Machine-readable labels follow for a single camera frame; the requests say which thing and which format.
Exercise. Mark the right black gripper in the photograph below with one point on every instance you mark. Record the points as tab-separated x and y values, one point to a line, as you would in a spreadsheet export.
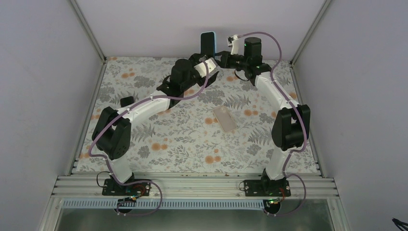
224	62

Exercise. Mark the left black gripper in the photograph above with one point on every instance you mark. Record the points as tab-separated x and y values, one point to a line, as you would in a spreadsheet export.
195	58

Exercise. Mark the light blue phone case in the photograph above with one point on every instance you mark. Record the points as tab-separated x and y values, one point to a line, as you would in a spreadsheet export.
214	43

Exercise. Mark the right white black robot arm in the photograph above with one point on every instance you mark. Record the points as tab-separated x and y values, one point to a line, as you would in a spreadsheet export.
290	130

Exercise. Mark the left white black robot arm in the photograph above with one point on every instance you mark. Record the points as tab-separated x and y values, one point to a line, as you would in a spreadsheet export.
112	134

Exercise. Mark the floral patterned table mat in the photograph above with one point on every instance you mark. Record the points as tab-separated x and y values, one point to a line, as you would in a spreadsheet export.
186	138

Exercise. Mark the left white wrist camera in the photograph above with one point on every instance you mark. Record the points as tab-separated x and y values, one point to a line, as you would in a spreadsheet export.
206	67

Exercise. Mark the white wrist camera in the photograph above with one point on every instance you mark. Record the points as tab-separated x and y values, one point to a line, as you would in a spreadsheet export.
206	67
233	43

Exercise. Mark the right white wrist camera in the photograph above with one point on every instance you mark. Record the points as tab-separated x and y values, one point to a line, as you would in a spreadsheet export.
233	43

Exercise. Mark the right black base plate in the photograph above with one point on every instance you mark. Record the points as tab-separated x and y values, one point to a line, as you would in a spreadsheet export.
255	188

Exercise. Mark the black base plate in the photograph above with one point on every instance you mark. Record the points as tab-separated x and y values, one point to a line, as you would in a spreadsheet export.
112	188
255	188

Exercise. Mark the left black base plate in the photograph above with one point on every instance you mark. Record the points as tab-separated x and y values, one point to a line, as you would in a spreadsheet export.
112	188

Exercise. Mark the aluminium rail frame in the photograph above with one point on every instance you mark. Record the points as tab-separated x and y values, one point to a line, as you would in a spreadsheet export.
84	188

